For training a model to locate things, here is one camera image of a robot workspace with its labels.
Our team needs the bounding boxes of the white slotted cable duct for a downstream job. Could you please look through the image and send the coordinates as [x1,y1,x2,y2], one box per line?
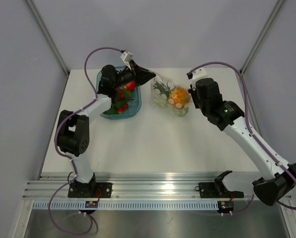
[32,200,219,211]

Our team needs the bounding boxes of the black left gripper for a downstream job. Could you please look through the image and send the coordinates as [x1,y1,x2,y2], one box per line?
[113,60,155,90]

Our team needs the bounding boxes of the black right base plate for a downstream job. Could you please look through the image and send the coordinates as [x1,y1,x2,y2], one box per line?
[195,181,244,199]

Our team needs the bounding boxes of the aluminium frame post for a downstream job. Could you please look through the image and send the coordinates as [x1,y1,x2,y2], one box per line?
[24,0,70,78]
[240,0,287,74]

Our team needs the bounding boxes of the right aluminium frame post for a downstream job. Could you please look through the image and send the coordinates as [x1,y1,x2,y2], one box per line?
[240,0,287,74]

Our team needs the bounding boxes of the blue plastic tray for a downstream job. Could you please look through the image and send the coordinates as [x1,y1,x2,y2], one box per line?
[96,66,142,120]

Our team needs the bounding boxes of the left aluminium frame post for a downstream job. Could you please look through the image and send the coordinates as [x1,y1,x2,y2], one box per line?
[24,0,70,78]

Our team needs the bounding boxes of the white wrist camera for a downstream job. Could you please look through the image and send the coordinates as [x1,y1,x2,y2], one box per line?
[120,51,133,69]
[187,67,207,80]

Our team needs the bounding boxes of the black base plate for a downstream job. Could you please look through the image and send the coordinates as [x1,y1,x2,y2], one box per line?
[195,181,244,199]
[68,182,112,198]

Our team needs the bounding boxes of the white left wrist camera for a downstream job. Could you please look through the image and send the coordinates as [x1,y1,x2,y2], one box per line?
[120,51,133,69]

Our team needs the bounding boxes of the aluminium mounting rail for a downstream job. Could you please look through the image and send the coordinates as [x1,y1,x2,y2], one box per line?
[22,171,292,200]

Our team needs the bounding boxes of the toy cabbage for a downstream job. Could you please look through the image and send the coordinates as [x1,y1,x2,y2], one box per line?
[152,94,189,117]

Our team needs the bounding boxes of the red toy cherry bunch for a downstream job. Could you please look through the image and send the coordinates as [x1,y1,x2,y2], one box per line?
[114,88,133,114]

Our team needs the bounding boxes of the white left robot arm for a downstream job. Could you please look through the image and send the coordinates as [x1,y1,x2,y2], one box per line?
[54,60,156,198]

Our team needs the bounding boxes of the orange spiky toy fruit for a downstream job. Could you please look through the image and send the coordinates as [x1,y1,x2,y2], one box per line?
[152,80,190,106]

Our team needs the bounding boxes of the red toy apple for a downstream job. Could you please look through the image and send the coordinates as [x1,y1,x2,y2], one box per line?
[124,81,137,92]

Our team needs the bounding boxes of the clear zip top bag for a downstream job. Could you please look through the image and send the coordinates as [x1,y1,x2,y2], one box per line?
[150,74,192,117]

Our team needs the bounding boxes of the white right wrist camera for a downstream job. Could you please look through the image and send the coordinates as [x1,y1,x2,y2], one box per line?
[187,67,207,80]

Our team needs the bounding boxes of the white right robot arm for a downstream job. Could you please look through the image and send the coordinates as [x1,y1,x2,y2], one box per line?
[188,78,296,206]

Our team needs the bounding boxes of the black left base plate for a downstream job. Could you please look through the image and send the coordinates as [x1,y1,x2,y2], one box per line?
[68,182,112,198]

